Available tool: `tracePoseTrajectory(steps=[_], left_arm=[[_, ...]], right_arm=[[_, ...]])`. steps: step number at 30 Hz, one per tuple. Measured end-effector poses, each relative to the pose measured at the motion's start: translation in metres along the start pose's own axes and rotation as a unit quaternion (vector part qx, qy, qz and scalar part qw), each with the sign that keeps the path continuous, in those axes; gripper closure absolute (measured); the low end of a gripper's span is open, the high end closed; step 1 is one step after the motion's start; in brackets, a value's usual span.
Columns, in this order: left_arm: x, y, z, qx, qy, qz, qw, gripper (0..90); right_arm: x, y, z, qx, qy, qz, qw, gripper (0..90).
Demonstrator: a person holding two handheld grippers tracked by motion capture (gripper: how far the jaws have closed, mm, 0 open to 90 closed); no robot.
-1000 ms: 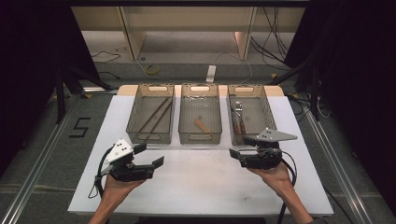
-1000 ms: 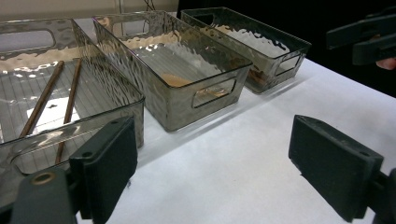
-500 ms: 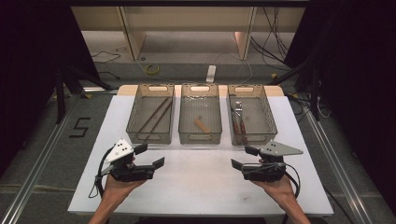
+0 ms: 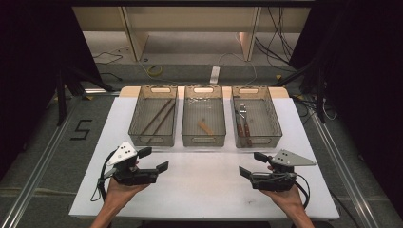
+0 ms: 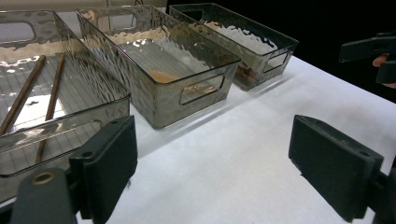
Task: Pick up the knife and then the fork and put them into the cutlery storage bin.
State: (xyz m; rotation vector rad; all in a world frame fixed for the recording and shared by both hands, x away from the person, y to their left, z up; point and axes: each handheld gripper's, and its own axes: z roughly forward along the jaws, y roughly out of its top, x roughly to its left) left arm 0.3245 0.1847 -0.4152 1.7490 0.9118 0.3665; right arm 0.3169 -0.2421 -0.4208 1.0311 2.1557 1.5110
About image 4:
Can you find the person's left hand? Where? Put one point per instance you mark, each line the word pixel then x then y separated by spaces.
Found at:
pixel 120 193

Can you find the yellow tape roll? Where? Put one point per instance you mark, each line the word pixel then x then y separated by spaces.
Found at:
pixel 149 70

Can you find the aluminium floor rail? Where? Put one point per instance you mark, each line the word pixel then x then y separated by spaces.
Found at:
pixel 34 177
pixel 343 171

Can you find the wooden spoon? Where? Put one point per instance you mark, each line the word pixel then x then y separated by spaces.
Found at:
pixel 205 127

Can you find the white table cover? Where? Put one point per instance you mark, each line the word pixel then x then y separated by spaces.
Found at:
pixel 202 183

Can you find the white power strip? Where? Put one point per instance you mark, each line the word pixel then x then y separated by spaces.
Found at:
pixel 214 75

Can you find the person's right hand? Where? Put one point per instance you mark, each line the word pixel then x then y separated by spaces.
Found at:
pixel 285 199

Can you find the black metal stand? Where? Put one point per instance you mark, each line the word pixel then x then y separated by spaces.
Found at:
pixel 320 101
pixel 61 95

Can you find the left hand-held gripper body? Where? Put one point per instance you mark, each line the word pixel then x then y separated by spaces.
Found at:
pixel 134 177

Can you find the smoky clear plastic bin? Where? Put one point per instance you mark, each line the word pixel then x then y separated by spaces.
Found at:
pixel 263 118
pixel 203 107
pixel 153 120

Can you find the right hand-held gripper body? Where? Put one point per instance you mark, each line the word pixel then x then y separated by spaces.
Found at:
pixel 274 182

